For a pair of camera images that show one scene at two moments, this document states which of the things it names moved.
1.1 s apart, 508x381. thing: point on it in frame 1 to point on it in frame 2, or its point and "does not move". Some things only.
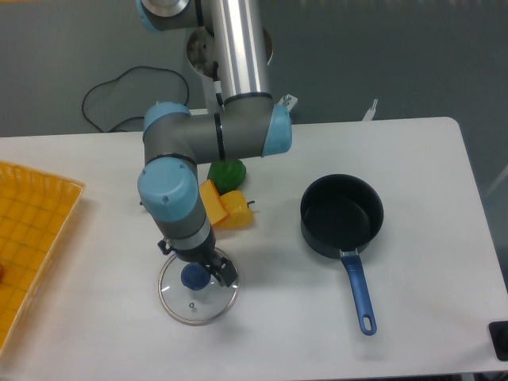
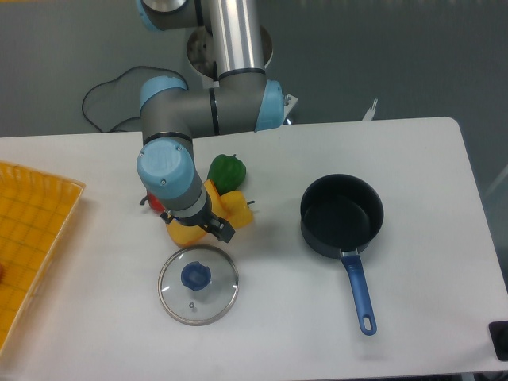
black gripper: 206,256 to 208,221
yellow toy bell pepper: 240,215 does not move
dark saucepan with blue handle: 339,214 does not move
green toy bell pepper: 227,175 does not move
